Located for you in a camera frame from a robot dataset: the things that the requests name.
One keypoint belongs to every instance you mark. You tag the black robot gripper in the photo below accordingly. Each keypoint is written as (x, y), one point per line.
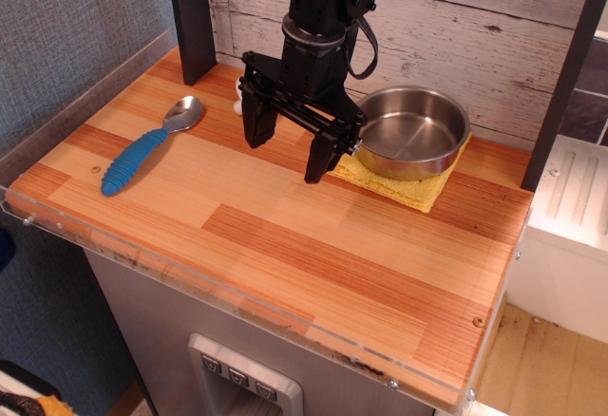
(307, 82)

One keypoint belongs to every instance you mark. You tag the blue handled metal spoon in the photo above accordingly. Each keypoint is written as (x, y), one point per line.
(182, 116)

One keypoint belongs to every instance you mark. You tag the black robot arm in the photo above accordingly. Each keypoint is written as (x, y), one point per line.
(326, 22)

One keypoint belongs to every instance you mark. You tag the stainless steel bowl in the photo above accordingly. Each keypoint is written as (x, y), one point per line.
(412, 133)

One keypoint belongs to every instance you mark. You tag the yellow sponge cloth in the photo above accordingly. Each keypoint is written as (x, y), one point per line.
(419, 195)

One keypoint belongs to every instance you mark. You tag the small white object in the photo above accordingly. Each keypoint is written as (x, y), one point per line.
(237, 106)

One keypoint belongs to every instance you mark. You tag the clear acrylic edge guard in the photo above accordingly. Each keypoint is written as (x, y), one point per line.
(343, 275)

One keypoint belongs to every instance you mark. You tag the grey toy fridge cabinet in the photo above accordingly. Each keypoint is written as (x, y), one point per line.
(156, 322)

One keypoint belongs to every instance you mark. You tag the silver dispenser panel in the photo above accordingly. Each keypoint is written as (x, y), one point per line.
(230, 381)

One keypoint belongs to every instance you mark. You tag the yellow black object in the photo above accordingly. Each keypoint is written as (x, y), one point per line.
(39, 406)

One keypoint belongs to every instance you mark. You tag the dark left frame post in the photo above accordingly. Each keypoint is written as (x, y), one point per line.
(195, 37)

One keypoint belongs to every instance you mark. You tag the dark frame post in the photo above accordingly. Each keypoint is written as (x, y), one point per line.
(573, 63)
(195, 37)

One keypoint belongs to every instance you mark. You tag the dark right frame post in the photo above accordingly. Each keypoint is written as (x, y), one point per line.
(573, 63)

